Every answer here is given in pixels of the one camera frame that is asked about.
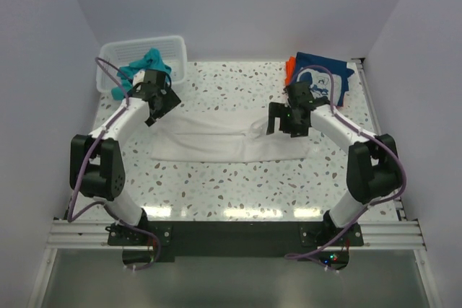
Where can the aluminium front rail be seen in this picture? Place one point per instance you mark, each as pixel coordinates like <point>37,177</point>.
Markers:
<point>377,235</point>

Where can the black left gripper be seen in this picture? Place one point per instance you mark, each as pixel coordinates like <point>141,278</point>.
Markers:
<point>164,102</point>

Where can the aluminium rail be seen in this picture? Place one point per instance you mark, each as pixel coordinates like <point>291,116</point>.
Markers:
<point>358,62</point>
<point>377,235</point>

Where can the aluminium right side rail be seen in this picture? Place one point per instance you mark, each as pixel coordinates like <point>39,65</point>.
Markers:
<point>358,62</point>

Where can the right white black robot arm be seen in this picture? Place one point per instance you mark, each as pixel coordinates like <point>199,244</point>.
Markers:
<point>373,167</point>

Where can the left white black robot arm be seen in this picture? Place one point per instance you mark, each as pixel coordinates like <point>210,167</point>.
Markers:
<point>96,161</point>

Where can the orange folded t shirt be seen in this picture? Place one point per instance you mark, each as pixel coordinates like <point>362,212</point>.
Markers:
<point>288,70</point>

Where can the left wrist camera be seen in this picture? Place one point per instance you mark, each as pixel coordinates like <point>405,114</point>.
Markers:
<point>138,77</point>

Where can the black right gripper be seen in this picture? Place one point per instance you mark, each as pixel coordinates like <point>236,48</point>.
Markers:
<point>275,119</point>

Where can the white plastic basket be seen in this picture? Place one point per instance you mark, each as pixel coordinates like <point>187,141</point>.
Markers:
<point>172,49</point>

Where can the blue printed folded t shirt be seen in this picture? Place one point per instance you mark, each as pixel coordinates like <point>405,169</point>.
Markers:
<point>332,73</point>

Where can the teal t shirt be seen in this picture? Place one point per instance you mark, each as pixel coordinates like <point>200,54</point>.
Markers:
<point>152,60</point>

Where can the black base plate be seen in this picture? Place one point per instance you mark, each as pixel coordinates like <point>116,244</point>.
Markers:
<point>164,241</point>

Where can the white t shirt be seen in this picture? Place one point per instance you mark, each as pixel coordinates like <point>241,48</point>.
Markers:
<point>222,137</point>

